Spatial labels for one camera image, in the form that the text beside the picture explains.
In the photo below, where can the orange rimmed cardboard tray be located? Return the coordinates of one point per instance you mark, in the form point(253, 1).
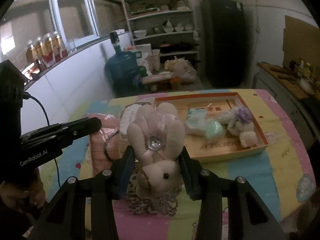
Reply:
point(215, 152)

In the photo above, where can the grey kitchen counter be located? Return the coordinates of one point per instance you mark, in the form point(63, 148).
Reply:
point(272, 90)

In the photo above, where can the person's left hand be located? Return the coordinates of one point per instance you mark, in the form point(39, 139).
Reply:
point(33, 195)

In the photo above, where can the white sack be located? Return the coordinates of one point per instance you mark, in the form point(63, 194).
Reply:
point(143, 52)

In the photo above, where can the round green sponge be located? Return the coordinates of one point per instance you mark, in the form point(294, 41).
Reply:
point(215, 128)

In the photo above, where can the leopard print cloth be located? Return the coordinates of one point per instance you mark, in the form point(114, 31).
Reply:
point(131, 195)

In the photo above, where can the white shelf rack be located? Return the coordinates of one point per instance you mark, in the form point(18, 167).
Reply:
point(162, 17)

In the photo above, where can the smartphone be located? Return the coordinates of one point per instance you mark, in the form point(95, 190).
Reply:
point(31, 71)

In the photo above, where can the brown clay pot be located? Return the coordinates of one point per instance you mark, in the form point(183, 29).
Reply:
point(165, 46)

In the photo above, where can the cardboard sheet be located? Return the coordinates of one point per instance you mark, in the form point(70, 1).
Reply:
point(302, 42)

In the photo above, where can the dark refrigerator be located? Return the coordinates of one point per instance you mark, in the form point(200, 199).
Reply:
point(223, 42)

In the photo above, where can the blue water jug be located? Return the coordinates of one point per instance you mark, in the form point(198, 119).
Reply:
point(122, 66)

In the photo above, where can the pink plastic packet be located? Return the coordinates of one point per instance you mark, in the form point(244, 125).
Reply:
point(100, 152)

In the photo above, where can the large white bowl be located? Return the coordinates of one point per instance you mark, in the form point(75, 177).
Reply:
point(140, 33)

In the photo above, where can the white plastic bucket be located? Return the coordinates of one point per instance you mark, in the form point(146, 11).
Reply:
point(153, 60)

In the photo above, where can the tissue packet white green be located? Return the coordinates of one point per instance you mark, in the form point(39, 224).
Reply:
point(127, 117)

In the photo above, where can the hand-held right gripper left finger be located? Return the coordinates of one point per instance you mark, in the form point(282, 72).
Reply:
point(125, 172)

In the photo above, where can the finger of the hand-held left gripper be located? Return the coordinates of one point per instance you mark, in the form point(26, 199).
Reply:
point(75, 130)

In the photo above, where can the pastel cartoon printed tablecloth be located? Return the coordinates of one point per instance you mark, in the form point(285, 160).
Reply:
point(275, 160)

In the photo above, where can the black wok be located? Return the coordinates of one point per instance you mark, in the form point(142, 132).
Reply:
point(186, 46)

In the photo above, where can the black water jug pump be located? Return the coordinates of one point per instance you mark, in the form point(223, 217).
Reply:
point(115, 40)

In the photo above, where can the light blue packet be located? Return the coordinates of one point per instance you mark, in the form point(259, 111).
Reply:
point(196, 120)

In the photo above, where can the purple plush toy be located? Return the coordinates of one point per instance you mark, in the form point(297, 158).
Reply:
point(240, 125)

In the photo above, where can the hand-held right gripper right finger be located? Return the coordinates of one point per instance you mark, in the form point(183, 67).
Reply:
point(187, 175)

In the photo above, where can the sliding window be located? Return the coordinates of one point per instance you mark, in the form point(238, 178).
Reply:
point(70, 20)

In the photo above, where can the group of condiment bottles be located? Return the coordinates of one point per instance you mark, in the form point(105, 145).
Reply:
point(302, 70)

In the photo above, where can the cream plush rabbit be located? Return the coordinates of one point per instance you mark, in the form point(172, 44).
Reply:
point(155, 130)

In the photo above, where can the clear plastic bag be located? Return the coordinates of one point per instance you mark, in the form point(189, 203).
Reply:
point(181, 68)

